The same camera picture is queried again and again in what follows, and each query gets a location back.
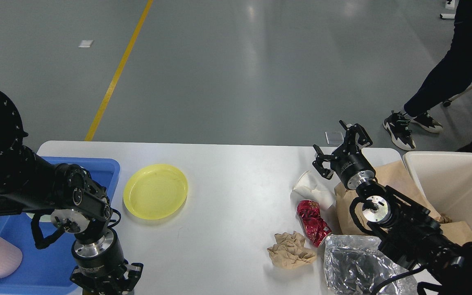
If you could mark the brown paper bag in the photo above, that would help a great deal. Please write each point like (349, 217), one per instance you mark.
(396, 175)

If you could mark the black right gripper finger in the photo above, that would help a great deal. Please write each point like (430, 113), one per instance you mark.
(320, 158)
(355, 139)

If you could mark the pale green plate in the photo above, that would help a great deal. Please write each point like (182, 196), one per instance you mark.
(43, 218)

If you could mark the red crumpled foil wrapper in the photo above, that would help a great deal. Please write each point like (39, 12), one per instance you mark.
(315, 227)

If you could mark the crushed white paper cup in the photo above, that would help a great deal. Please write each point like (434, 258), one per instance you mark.
(311, 187)

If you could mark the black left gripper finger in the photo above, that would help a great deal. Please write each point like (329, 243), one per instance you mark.
(88, 285)
(127, 277)

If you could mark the silver foil bag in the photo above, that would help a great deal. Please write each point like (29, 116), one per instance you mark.
(353, 265)

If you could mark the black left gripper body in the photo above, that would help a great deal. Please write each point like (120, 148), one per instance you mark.
(99, 260)

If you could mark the yellow plastic plate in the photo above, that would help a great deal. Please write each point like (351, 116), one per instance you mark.
(155, 192)

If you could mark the person in dark trousers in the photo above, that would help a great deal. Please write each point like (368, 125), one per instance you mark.
(451, 76)

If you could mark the blue plastic tray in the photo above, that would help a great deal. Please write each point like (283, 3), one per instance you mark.
(47, 272)

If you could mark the crumpled brown paper ball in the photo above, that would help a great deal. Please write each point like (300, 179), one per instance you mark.
(289, 251)

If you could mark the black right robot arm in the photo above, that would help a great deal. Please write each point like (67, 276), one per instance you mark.
(409, 236)

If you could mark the white plastic bin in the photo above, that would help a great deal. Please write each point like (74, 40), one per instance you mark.
(445, 178)

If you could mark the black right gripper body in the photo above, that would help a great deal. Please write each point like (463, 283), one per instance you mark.
(353, 169)

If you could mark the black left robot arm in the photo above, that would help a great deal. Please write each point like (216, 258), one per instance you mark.
(63, 198)

